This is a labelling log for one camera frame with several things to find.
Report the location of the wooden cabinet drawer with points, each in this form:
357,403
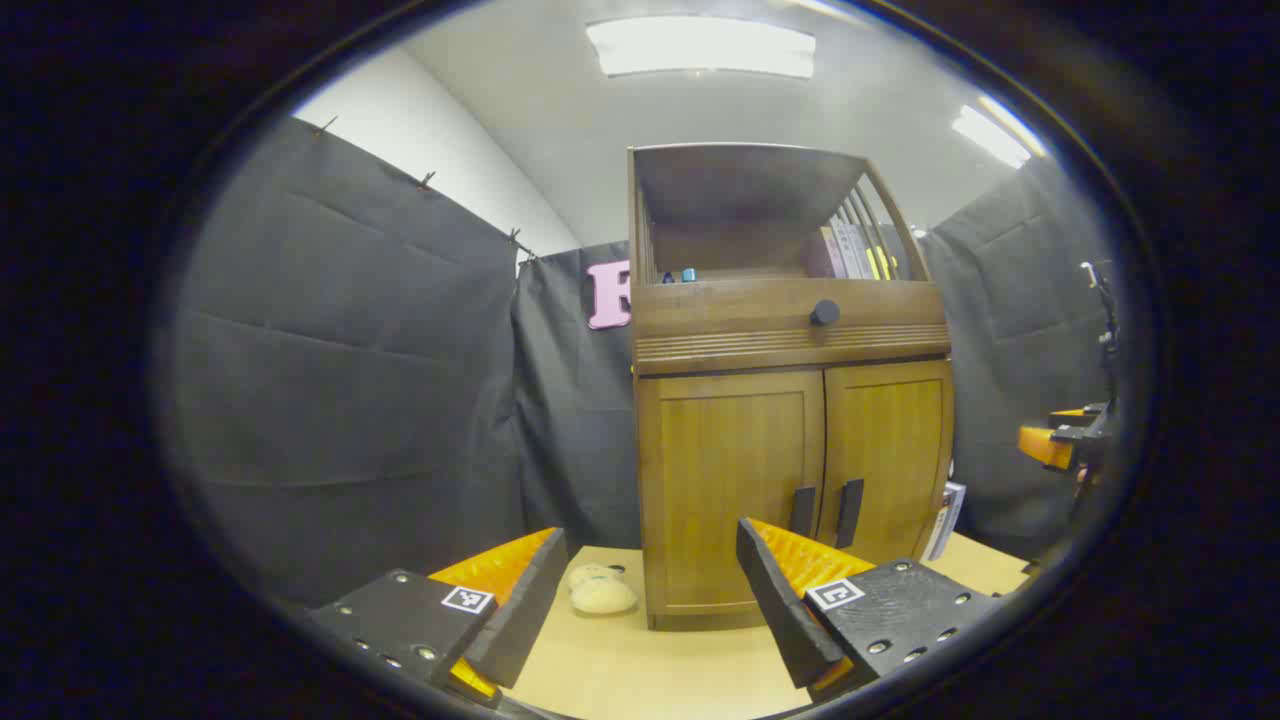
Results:
720,320

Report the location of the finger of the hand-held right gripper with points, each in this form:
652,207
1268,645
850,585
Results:
1075,412
1045,446

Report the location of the wooden double-door shoe cabinet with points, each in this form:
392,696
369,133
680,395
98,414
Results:
740,190

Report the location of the row of books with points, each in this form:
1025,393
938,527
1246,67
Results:
850,255

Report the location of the small ceiling light panel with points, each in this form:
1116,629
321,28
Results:
992,135

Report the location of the black backdrop cloth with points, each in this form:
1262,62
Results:
350,350

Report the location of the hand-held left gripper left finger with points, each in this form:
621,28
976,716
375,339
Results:
525,620

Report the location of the wooden shoe cabinet door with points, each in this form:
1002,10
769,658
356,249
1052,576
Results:
890,440
730,490

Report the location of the cream plush toy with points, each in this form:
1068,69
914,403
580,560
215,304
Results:
603,597

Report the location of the black round drawer knob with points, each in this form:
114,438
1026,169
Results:
825,313

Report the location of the large ceiling light panel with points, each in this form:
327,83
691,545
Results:
700,47

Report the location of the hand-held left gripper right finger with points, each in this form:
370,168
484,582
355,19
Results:
780,610

